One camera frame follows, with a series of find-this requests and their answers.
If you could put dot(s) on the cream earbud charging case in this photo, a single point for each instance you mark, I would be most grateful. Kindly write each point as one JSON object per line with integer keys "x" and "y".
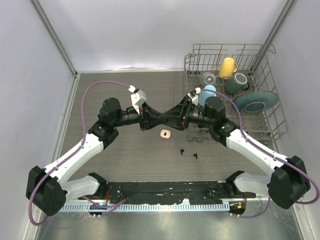
{"x": 165, "y": 134}

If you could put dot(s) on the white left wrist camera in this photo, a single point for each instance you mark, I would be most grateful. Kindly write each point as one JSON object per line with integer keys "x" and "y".
{"x": 138, "y": 98}

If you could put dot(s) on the clear glass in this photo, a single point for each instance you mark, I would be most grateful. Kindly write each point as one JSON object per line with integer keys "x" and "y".
{"x": 208, "y": 78}

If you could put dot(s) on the white slotted cable duct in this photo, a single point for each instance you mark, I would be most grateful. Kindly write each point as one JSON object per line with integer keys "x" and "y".
{"x": 185, "y": 206}

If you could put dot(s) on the metal wire dish rack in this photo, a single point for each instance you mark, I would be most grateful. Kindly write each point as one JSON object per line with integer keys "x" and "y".
{"x": 266, "y": 126}

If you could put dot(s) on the light blue mug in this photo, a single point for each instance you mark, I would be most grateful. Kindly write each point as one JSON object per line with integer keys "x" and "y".
{"x": 206, "y": 94}

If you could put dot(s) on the yellow mug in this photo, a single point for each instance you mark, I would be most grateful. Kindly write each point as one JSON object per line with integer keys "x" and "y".
{"x": 227, "y": 68}

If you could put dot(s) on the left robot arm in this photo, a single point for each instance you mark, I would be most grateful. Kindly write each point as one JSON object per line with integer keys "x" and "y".
{"x": 49, "y": 188}

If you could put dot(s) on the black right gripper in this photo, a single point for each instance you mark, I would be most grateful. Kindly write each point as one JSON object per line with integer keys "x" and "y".
{"x": 182, "y": 111}

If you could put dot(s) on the aluminium frame rail left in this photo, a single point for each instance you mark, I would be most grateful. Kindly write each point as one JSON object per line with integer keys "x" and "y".
{"x": 64, "y": 119}

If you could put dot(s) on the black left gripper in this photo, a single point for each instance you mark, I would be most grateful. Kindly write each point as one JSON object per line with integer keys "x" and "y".
{"x": 148, "y": 117}

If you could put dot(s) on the dark grey-green mug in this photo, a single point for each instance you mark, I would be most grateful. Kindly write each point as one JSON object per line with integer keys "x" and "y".
{"x": 236, "y": 83}

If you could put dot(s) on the blue ceramic plate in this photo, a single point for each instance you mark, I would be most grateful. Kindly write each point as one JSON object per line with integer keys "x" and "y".
{"x": 255, "y": 102}

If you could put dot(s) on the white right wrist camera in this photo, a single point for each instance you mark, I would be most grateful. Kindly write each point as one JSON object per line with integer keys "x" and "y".
{"x": 194, "y": 95}

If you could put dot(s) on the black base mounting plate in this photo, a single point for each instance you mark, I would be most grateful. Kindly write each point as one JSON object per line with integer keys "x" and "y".
{"x": 170, "y": 192}

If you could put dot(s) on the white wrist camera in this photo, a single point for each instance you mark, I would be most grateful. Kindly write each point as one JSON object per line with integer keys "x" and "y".
{"x": 138, "y": 98}
{"x": 194, "y": 95}

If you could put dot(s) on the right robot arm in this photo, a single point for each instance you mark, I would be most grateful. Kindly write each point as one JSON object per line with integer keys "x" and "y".
{"x": 285, "y": 179}

